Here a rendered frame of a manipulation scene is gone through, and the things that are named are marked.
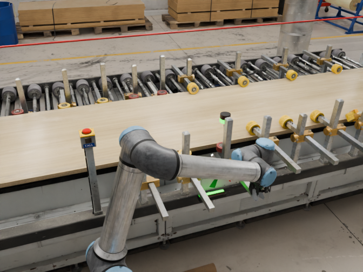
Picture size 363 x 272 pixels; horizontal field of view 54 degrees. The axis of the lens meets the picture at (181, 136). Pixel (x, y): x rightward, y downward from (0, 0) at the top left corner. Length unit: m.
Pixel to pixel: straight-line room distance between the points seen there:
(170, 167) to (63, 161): 1.03
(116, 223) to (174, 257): 1.28
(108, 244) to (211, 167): 0.55
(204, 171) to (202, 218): 1.40
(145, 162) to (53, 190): 1.04
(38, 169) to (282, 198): 1.86
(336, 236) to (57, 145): 2.17
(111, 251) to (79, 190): 0.70
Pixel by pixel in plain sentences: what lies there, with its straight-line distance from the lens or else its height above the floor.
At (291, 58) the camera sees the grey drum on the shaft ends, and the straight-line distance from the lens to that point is 4.04.
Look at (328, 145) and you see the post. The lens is 2.53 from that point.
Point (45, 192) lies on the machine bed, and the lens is 2.21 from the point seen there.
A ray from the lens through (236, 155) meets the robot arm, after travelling 1.67.
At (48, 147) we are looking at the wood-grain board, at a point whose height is 0.90.
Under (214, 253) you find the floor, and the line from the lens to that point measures 2.78.
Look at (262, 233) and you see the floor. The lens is 2.97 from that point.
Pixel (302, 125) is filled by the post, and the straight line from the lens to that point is 2.28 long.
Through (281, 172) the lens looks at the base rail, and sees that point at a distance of 2.42.
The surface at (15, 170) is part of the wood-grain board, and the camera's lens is 2.18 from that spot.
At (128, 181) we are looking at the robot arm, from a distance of 1.39.
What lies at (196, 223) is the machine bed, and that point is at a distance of 2.74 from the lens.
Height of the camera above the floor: 2.12
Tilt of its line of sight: 32 degrees down
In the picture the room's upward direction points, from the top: 1 degrees clockwise
